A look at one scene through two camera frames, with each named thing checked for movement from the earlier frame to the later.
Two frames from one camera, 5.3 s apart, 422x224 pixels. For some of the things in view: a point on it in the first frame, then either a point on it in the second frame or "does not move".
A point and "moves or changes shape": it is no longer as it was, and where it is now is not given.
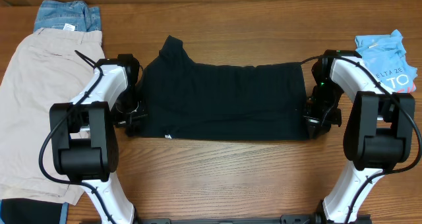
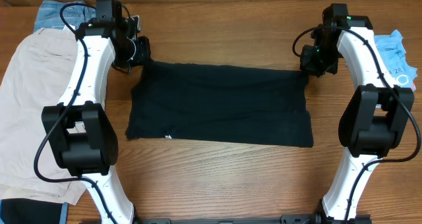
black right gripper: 319,125 -> 308,67
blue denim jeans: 70,15 does not move
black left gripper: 135,120 -> 144,56
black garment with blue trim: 27,211 does not move
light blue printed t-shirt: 384,56 does not move
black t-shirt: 185,101 moves or changes shape
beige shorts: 43,78 does not move
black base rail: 285,219 does not move
